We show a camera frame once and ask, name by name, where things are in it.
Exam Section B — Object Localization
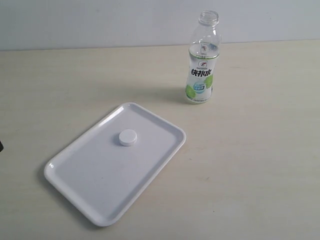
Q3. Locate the clear plastic drink bottle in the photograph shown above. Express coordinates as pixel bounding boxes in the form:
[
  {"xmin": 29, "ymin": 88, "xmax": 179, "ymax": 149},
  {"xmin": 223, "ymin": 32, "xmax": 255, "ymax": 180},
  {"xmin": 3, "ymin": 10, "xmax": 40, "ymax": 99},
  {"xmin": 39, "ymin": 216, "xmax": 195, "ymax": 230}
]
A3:
[{"xmin": 185, "ymin": 10, "xmax": 221, "ymax": 104}]

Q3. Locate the white bottle cap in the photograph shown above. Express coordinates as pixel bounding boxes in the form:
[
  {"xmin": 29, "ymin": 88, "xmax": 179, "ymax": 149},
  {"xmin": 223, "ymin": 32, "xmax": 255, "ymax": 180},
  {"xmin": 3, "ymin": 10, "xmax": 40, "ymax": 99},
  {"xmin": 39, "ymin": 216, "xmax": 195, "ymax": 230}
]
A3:
[{"xmin": 118, "ymin": 129, "xmax": 138, "ymax": 147}]

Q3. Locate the white rectangular plastic tray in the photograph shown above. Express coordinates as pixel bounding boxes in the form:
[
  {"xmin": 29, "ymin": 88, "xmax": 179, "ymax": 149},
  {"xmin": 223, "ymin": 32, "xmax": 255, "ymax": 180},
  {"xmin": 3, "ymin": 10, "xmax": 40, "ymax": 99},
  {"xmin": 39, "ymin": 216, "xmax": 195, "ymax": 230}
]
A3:
[{"xmin": 43, "ymin": 102, "xmax": 186, "ymax": 227}]

